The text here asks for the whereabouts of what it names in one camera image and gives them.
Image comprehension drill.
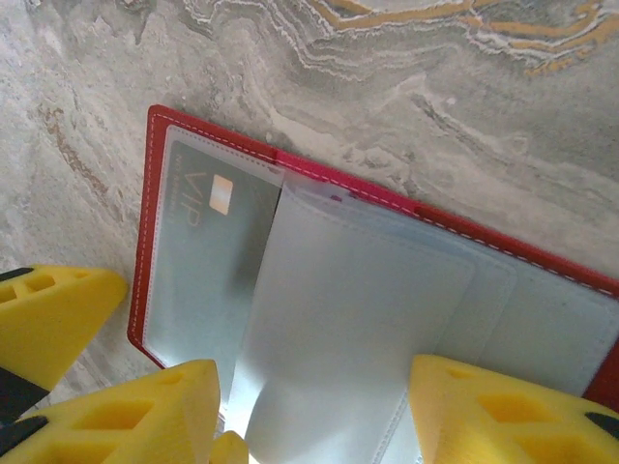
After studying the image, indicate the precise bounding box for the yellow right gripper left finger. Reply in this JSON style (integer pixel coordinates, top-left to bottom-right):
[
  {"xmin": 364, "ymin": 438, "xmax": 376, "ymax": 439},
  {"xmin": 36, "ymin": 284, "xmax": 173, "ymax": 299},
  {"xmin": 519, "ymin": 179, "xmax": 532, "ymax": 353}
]
[{"xmin": 0, "ymin": 360, "xmax": 251, "ymax": 464}]

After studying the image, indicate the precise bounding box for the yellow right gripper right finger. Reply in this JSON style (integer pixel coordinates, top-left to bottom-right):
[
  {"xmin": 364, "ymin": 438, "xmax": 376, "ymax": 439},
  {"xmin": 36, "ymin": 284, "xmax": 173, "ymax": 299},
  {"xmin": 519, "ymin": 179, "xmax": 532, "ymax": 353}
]
[{"xmin": 409, "ymin": 354, "xmax": 619, "ymax": 464}]

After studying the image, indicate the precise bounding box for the red card holder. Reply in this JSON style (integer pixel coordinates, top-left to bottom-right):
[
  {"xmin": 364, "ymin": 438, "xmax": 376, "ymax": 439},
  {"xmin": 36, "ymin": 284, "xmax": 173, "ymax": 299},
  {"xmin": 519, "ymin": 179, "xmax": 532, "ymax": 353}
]
[{"xmin": 126, "ymin": 103, "xmax": 619, "ymax": 464}]

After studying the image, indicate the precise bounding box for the black credit card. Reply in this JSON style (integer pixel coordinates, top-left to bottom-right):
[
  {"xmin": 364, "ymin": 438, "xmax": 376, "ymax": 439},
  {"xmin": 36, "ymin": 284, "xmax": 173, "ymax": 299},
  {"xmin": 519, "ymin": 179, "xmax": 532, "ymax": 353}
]
[{"xmin": 162, "ymin": 139, "xmax": 284, "ymax": 301}]

